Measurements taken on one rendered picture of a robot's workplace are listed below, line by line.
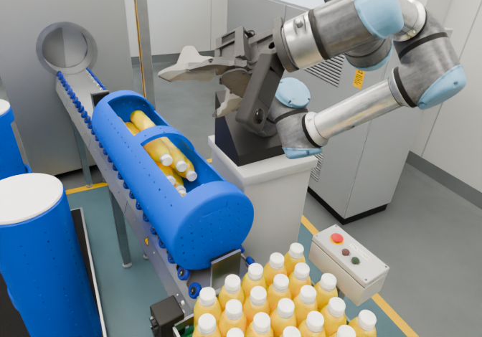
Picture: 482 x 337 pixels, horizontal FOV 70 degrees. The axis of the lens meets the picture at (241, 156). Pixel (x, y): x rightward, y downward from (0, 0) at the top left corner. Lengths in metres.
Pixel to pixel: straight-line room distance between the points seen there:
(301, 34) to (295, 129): 0.60
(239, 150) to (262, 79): 0.72
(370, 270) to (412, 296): 1.55
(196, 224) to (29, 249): 0.64
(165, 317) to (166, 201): 0.31
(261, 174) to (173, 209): 0.37
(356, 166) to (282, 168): 1.30
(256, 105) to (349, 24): 0.16
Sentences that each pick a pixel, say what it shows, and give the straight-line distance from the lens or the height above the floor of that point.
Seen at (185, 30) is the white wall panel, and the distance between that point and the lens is 6.22.
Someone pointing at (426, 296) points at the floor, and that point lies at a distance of 2.63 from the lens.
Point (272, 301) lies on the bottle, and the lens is 0.97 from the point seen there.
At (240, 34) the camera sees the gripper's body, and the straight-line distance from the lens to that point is 0.58.
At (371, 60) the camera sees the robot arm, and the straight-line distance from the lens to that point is 0.61.
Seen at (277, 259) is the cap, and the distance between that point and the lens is 0.99.
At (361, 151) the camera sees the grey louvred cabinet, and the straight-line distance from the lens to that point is 2.46.
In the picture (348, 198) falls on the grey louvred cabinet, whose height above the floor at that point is 0.28.
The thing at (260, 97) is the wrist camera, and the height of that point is 1.64.
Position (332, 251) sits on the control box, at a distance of 1.05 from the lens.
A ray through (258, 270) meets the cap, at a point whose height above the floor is 1.10.
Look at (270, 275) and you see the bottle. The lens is 1.01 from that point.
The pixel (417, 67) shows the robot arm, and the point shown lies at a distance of 0.95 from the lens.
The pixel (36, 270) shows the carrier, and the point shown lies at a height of 0.80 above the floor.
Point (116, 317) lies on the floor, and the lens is 2.26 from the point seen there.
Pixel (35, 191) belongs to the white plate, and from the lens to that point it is 1.44.
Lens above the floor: 1.83
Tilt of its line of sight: 32 degrees down
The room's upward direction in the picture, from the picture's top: 4 degrees clockwise
